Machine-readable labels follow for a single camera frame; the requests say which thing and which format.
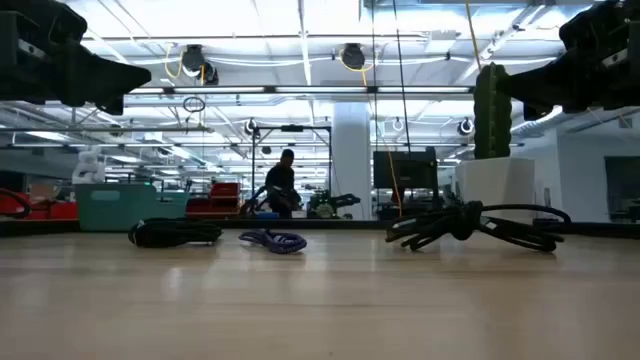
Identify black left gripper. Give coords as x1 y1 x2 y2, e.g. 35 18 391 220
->
0 0 153 116

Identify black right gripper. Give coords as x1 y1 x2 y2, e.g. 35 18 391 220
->
497 0 640 121

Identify black knotted USB-C cable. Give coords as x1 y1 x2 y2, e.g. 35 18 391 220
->
384 200 573 253

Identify white hexagonal plant pot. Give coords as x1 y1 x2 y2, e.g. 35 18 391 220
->
453 156 537 224

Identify teal plastic bin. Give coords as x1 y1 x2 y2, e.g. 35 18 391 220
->
74 182 191 233

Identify red low crate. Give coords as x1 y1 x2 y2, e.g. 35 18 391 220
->
0 191 79 222

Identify red stacked storage bins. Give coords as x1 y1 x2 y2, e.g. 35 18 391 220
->
185 181 242 219

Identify black monitor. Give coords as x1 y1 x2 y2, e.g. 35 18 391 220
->
372 147 440 194

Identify person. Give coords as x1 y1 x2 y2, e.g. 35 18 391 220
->
263 148 303 220

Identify white pillar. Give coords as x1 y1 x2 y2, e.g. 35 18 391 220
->
331 102 374 221

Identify yellow hanging cable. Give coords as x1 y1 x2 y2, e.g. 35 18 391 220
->
464 0 484 74

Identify black ceiling cable reel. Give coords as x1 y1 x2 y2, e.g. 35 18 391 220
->
181 44 207 76
341 43 367 72

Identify black hanging cable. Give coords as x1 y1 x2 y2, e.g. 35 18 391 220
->
391 0 412 154

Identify black aluminium rig frame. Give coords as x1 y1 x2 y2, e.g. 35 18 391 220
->
251 124 334 211

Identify black aluminium table frame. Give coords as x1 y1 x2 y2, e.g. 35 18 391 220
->
0 218 640 239

